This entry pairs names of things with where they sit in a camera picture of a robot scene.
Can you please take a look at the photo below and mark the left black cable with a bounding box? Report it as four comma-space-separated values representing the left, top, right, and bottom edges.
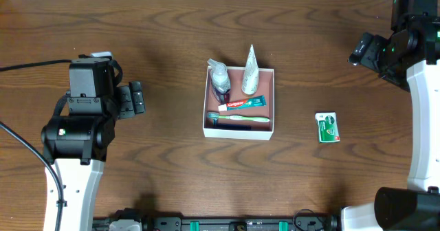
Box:
0, 58, 73, 231

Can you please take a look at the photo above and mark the green soap box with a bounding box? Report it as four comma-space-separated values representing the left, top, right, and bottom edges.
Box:
315, 112, 340, 143

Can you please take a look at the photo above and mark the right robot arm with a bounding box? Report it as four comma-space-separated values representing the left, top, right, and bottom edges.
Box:
279, 0, 439, 230

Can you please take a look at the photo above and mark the green white toothbrush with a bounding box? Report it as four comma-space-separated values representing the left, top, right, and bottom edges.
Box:
207, 112, 270, 122

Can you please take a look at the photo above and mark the white box pink interior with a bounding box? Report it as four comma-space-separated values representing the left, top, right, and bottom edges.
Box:
202, 67, 275, 141

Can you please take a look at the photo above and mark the blue disposable razor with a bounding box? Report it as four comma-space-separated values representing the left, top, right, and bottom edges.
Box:
213, 119, 252, 131

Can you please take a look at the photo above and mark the clear soap pump bottle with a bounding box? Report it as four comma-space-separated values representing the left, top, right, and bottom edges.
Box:
207, 58, 231, 105

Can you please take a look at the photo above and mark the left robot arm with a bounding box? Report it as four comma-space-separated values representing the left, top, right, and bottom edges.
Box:
41, 82, 145, 230

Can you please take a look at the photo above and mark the white cream tube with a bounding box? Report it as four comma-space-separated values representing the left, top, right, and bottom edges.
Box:
241, 45, 259, 96

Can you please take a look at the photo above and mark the Colgate toothpaste tube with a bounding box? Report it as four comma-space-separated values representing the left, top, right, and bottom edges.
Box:
218, 96, 266, 111

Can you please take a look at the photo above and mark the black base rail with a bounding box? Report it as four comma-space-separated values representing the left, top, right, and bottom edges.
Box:
91, 208, 342, 231

